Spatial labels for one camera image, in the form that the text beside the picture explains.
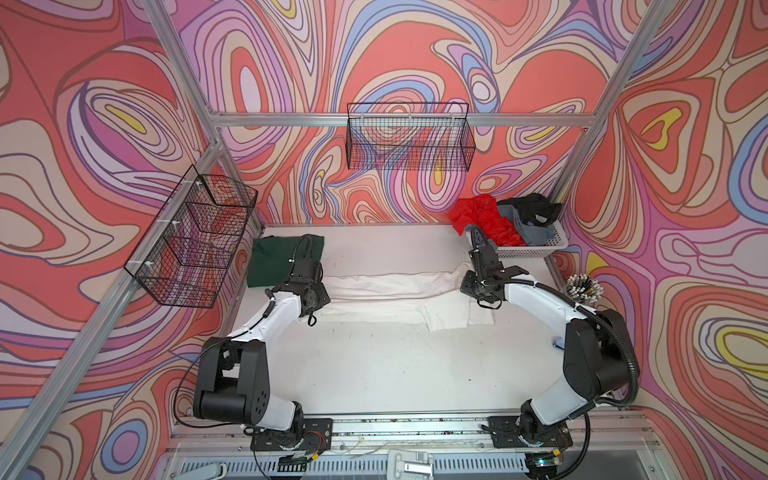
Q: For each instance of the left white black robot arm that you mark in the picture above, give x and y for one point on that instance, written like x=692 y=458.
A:
x=233 y=384

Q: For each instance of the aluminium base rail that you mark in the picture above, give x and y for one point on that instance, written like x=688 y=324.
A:
x=611 y=445

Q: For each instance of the cup of pens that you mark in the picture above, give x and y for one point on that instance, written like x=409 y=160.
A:
x=583 y=289

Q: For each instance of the white plastic laundry basket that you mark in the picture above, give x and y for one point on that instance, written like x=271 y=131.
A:
x=559 y=241

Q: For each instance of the white printed t-shirt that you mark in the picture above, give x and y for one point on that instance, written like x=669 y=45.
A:
x=431 y=299

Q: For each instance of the red t-shirt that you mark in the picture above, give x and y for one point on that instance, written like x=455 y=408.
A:
x=481 y=211

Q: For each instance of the white box on rail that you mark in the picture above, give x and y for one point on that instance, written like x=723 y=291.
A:
x=409 y=465

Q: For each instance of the left black wire basket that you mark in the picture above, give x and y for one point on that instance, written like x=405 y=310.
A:
x=200 y=227

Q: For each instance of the black t-shirt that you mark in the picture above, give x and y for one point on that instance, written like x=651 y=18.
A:
x=533 y=209

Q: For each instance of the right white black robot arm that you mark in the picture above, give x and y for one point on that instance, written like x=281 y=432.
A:
x=599 y=363

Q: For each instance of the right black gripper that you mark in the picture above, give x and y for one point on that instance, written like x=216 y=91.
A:
x=466 y=287

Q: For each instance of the folded green t-shirt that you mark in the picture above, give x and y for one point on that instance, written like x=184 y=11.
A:
x=271 y=257

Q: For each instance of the black wire basket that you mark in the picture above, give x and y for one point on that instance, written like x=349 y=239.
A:
x=200 y=227
x=409 y=136

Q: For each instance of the grey t-shirt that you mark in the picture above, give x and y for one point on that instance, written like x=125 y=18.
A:
x=532 y=235

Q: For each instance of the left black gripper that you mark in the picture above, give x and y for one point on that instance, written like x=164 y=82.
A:
x=323 y=296

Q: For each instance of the back black wire basket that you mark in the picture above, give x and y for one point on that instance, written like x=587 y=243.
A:
x=409 y=136

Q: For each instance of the aluminium frame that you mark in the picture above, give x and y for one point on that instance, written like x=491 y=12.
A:
x=97 y=126

